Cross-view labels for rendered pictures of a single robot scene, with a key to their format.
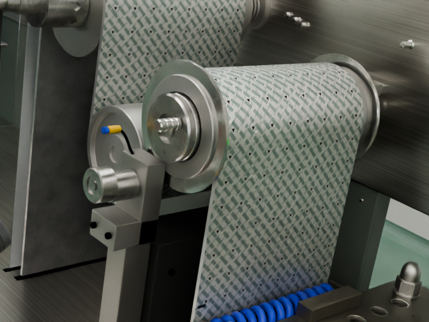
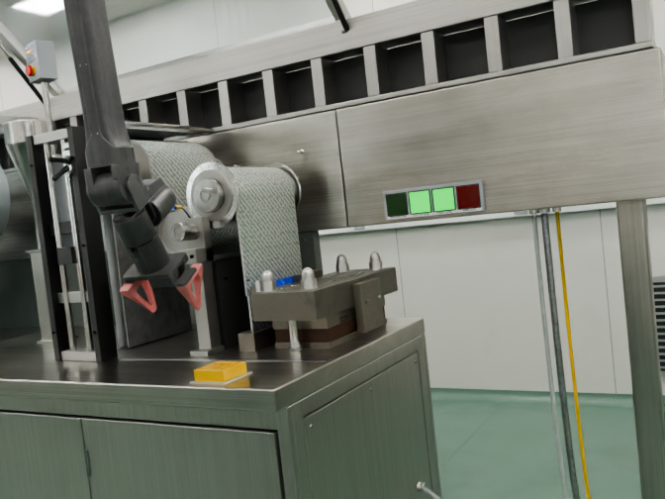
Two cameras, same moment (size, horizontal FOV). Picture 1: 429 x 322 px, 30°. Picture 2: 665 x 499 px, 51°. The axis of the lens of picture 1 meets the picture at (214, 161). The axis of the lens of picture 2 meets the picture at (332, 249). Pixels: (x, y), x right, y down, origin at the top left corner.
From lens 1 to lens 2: 0.83 m
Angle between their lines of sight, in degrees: 23
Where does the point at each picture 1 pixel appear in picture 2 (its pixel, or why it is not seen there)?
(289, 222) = (275, 238)
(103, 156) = (168, 240)
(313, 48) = not seen: hidden behind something
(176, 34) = (185, 177)
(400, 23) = (293, 145)
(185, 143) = (218, 196)
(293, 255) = (282, 257)
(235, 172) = (244, 207)
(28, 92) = (108, 236)
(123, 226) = (198, 249)
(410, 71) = (306, 164)
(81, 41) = not seen: hidden behind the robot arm
